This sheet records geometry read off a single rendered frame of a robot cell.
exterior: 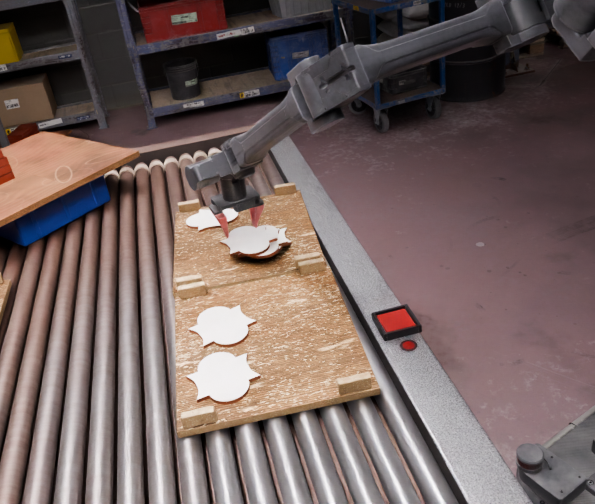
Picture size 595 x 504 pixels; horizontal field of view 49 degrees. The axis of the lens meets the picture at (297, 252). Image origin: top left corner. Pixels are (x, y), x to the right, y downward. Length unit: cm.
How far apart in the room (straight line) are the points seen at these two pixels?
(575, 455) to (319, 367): 100
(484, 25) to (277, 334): 67
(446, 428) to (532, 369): 152
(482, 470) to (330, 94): 61
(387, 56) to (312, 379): 56
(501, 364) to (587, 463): 72
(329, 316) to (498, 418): 121
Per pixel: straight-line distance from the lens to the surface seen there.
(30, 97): 583
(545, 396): 250
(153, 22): 544
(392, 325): 128
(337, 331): 126
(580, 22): 76
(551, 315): 287
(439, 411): 113
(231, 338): 128
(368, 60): 103
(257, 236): 153
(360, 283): 142
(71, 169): 200
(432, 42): 110
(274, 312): 134
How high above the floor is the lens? 172
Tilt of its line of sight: 31 degrees down
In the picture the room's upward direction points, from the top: 8 degrees counter-clockwise
